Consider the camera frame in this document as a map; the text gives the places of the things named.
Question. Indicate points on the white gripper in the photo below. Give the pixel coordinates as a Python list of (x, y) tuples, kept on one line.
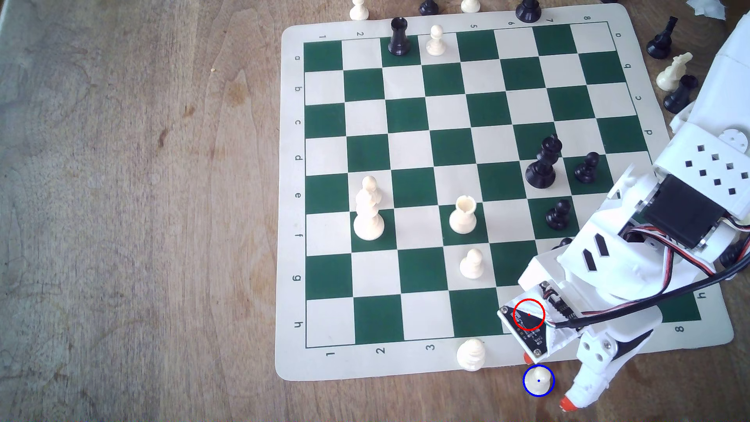
[(598, 350)]

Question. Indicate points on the white pawn chess piece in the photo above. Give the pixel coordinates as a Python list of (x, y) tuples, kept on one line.
[(435, 42), (538, 382), (471, 265)]

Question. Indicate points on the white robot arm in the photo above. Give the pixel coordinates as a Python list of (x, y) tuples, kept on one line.
[(709, 158)]

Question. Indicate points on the white knight chess piece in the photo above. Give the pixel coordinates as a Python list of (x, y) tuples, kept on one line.
[(470, 356), (672, 73)]

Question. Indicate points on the black pawn chess piece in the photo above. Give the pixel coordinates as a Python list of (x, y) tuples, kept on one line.
[(558, 217), (587, 169), (564, 242)]

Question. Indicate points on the white rook chess piece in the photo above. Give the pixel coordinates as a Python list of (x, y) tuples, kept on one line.
[(463, 217)]

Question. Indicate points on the black queen chess piece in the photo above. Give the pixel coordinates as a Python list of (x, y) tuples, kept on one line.
[(542, 167)]

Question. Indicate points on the white king chess piece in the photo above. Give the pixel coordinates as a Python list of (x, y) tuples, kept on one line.
[(368, 220)]

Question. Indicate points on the green and white chess mat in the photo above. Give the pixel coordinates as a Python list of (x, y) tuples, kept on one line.
[(410, 149)]

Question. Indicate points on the black bishop chess piece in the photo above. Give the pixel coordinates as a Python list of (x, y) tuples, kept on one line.
[(661, 42)]

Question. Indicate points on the black rook chess piece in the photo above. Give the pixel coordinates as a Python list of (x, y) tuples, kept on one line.
[(399, 38)]

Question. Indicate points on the white crumpled paper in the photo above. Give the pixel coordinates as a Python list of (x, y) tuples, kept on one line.
[(706, 7)]

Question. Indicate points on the black camera circuit board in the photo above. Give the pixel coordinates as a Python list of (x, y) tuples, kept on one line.
[(530, 334)]

